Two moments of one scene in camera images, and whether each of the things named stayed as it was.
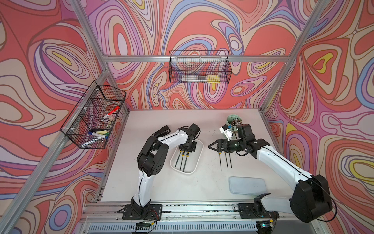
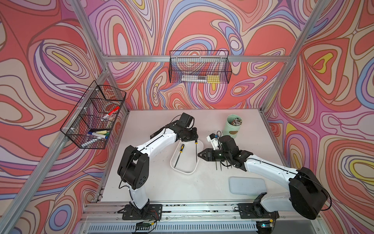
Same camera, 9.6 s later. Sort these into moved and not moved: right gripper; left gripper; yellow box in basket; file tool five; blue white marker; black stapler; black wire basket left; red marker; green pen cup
Moved: left gripper; right gripper; file tool five
Not moved: blue white marker; red marker; black wire basket left; black stapler; yellow box in basket; green pen cup
